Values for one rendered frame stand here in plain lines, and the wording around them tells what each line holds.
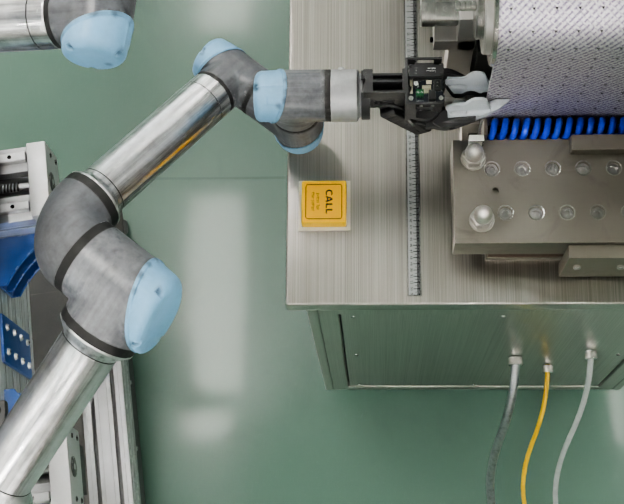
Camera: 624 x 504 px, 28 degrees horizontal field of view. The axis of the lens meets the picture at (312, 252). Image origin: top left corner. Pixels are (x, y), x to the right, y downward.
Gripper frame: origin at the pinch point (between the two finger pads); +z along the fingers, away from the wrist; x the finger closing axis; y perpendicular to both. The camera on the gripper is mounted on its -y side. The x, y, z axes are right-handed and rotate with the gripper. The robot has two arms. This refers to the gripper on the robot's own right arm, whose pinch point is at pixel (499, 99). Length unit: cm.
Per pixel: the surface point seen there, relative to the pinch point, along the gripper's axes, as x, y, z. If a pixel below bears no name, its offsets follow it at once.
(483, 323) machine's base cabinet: -25.6, -34.1, -0.3
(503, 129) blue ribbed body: -2.8, -4.8, 0.9
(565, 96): -0.2, 1.3, 9.2
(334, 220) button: -13.1, -16.5, -24.4
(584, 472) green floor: -42, -109, 27
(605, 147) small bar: -6.0, -4.2, 15.5
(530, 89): -0.2, 4.0, 3.9
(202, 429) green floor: -33, -109, -57
